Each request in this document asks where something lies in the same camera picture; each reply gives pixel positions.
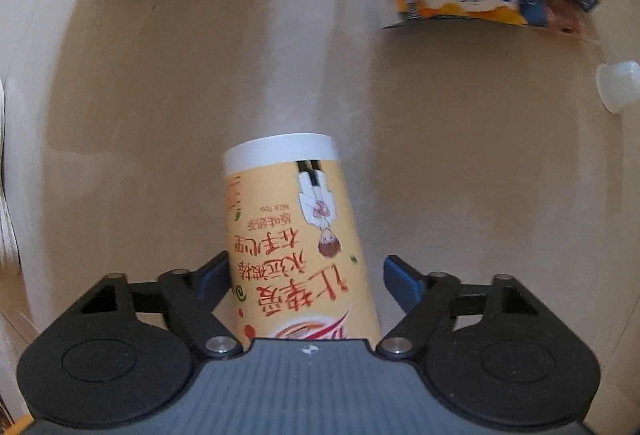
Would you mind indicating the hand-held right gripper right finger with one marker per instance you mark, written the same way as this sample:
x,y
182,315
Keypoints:
x,y
399,279

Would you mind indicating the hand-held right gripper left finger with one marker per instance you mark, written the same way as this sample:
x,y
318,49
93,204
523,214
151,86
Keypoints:
x,y
216,276

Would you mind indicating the yellow printed paper cup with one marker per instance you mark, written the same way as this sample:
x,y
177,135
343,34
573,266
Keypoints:
x,y
285,215

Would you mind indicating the small white plastic cup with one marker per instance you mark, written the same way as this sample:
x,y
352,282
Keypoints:
x,y
619,87

